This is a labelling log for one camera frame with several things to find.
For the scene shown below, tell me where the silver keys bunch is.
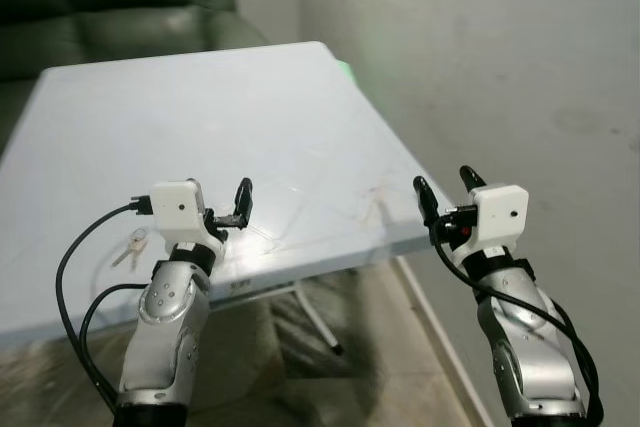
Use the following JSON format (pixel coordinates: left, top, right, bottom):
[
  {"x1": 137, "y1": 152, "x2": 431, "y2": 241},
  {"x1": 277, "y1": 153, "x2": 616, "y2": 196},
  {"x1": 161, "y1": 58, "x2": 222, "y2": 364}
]
[{"x1": 112, "y1": 230, "x2": 150, "y2": 270}]

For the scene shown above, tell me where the white folding table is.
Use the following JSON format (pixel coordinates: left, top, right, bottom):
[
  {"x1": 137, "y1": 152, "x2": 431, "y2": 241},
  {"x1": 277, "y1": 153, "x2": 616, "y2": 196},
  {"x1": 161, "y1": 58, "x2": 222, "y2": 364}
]
[{"x1": 0, "y1": 41, "x2": 471, "y2": 348}]

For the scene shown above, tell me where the small green object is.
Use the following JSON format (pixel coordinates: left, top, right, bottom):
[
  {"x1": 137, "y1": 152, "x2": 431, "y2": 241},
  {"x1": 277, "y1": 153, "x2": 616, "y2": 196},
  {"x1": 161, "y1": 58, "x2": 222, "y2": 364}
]
[{"x1": 335, "y1": 59, "x2": 357, "y2": 89}]

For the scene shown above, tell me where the dark green leather sofa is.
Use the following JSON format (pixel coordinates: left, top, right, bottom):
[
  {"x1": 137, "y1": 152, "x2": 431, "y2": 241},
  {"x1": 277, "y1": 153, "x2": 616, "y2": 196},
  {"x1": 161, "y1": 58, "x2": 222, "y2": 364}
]
[{"x1": 0, "y1": 0, "x2": 269, "y2": 153}]

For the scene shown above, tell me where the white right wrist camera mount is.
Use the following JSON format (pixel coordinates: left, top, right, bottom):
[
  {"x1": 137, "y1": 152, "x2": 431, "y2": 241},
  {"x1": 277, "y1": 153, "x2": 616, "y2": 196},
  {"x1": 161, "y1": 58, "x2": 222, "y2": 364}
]
[{"x1": 468, "y1": 184, "x2": 530, "y2": 254}]

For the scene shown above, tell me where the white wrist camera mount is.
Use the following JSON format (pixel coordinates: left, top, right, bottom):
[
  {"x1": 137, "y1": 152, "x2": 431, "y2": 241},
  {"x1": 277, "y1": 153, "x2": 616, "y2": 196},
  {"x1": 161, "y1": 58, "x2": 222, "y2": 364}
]
[
  {"x1": 150, "y1": 179, "x2": 227, "y2": 248},
  {"x1": 468, "y1": 184, "x2": 530, "y2": 254}
]

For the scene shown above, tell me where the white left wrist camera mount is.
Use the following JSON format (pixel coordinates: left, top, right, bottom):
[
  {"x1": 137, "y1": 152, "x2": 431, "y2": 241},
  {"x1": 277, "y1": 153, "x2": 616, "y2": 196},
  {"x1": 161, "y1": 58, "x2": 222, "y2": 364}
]
[{"x1": 150, "y1": 179, "x2": 227, "y2": 248}]

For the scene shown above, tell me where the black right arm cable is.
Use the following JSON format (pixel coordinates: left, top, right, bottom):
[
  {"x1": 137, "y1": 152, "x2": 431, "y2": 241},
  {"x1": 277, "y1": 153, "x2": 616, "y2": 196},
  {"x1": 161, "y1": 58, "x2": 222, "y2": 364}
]
[{"x1": 428, "y1": 217, "x2": 605, "y2": 426}]

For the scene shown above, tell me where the white metal table leg frame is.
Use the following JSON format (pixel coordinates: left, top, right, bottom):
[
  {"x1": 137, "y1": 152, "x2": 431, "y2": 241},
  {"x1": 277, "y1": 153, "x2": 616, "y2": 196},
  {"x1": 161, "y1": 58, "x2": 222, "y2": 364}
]
[{"x1": 213, "y1": 267, "x2": 347, "y2": 357}]

